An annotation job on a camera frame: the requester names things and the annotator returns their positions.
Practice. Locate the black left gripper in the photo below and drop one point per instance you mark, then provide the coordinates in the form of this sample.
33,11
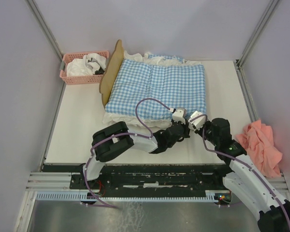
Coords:
185,125

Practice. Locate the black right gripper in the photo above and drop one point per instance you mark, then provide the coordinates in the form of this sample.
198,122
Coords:
208,123

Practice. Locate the blue gingham mattress pad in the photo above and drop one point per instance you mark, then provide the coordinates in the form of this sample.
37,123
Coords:
142,92

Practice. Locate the wooden pet bed frame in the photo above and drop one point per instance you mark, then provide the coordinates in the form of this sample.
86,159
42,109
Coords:
111,71

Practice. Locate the blue gingham pillow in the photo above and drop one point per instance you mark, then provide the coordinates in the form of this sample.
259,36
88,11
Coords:
160,60

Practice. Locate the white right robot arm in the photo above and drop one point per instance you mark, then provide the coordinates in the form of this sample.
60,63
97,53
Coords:
269,207

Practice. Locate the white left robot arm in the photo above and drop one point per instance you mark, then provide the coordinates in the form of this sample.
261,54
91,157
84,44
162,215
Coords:
116,139

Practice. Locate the pink cloth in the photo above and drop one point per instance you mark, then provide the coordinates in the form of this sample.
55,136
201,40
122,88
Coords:
258,141

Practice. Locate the white cloth in basket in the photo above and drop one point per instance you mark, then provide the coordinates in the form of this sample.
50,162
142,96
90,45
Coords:
90,64

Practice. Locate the pink plastic basket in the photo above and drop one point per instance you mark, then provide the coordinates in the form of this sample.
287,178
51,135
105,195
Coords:
83,79

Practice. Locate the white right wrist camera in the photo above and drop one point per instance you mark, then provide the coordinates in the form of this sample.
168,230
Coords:
196,121

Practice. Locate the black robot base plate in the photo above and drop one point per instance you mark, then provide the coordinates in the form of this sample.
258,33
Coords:
154,180

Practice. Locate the aluminium frame post right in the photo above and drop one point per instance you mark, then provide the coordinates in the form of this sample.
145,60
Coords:
257,32

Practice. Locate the aluminium frame post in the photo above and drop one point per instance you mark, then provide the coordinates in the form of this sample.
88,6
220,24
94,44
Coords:
33,6
257,32

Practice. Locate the aluminium frame post left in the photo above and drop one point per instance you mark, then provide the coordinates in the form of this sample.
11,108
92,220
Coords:
33,6

